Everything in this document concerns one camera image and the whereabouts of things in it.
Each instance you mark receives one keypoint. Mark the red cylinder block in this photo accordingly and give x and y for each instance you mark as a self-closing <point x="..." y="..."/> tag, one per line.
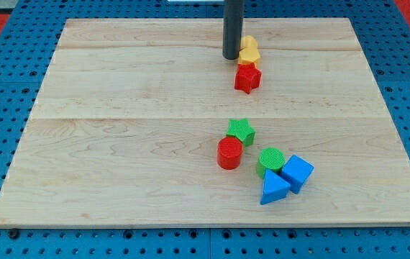
<point x="229" y="153"/>

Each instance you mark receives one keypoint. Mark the green cylinder block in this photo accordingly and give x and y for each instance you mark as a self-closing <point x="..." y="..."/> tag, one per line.
<point x="270" y="158"/>

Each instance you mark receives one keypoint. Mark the yellow hexagon block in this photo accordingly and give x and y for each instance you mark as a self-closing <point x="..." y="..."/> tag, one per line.
<point x="248" y="56"/>

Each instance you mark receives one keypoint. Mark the blue triangle block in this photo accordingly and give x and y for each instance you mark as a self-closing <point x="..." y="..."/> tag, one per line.
<point x="274" y="188"/>

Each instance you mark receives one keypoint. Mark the green star block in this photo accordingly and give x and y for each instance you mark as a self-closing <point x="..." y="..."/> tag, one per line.
<point x="242" y="130"/>

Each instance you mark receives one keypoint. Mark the blue cube block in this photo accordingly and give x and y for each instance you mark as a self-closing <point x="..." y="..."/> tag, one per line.
<point x="296" y="172"/>

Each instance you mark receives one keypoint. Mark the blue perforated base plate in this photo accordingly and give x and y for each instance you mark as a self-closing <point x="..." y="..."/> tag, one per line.
<point x="26" y="46"/>

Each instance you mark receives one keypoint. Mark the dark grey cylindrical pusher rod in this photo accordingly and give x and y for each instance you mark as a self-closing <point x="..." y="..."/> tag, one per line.
<point x="232" y="28"/>

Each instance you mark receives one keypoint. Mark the light wooden board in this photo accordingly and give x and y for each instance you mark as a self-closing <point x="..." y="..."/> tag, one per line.
<point x="124" y="130"/>

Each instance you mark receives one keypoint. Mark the red star block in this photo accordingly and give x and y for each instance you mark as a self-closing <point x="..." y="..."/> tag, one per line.
<point x="247" y="78"/>

